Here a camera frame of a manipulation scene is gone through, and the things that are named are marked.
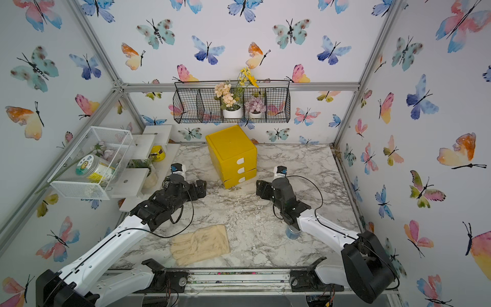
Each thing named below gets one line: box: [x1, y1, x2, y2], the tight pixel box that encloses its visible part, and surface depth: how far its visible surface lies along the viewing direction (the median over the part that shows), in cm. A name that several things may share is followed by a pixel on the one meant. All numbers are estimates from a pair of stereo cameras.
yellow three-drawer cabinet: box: [205, 124, 258, 190], surface depth 93 cm
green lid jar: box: [75, 154, 116, 184], surface depth 66 cm
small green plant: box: [125, 158, 152, 169], surface depth 98 cm
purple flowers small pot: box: [244, 96, 266, 119], surface depth 90 cm
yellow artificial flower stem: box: [235, 67, 259, 100], surface depth 84 cm
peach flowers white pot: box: [214, 82, 243, 119], surface depth 84 cm
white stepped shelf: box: [109, 124, 182, 213], surface depth 98 cm
